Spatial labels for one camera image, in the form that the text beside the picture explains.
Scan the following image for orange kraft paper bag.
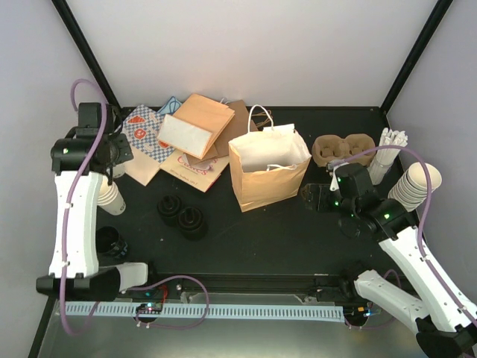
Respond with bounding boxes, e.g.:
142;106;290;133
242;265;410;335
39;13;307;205
228;104;312;213

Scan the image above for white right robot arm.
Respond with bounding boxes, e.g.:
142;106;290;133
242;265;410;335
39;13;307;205
300;163;476;357

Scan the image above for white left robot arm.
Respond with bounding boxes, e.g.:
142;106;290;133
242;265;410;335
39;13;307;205
36;102;160;301

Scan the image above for black paper coffee cup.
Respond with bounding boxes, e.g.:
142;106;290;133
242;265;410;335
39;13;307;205
95;226;128;260

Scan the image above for blue checkered paper bag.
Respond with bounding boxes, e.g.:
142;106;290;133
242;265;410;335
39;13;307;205
122;104;174;186

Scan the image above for cup of white straws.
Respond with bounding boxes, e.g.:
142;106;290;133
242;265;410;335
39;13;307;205
368;128;408;186

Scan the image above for cardboard cup carrier stack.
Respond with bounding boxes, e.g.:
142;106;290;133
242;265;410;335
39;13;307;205
312;134;375;167

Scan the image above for left stack of paper cups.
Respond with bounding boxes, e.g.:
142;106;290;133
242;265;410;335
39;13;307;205
97;180;126;216

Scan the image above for stack of paper cups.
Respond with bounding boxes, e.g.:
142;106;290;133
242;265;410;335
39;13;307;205
388;162;427;212
97;180;126;216

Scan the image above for right stack of paper cups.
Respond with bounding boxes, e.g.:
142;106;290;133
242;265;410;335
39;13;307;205
388;162;427;212

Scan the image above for light blue paper bag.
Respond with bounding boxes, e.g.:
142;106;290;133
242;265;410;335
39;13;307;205
157;96;183;116

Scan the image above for folded orange paper bag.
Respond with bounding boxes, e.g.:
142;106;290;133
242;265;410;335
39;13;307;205
157;93;235;160

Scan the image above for cream cakes printed paper bag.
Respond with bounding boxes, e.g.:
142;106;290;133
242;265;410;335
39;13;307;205
160;149;230;192

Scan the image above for dark brown paper bag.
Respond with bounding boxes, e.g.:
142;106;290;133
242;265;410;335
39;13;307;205
214;100;257;158

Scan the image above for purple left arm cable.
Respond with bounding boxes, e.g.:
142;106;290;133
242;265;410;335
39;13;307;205
59;78;209;337

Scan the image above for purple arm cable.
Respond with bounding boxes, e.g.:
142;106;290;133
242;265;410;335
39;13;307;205
335;145;477;330
59;78;209;337

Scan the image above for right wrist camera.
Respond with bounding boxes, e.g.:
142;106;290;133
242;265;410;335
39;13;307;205
326;160;347;192

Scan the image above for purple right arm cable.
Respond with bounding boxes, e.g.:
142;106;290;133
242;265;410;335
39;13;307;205
335;145;477;330

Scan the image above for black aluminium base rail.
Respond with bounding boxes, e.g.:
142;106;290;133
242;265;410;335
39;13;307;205
148;272;385;303

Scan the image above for white slotted cable duct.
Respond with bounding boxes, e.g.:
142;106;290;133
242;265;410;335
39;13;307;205
65;301;345;324

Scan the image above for left black frame post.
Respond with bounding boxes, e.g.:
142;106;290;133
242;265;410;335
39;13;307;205
51;0;121;110

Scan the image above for black frame post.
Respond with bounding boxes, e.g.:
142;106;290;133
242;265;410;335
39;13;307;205
51;0;121;110
380;0;454;114

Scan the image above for right black frame post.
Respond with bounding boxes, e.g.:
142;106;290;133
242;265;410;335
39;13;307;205
380;0;454;114

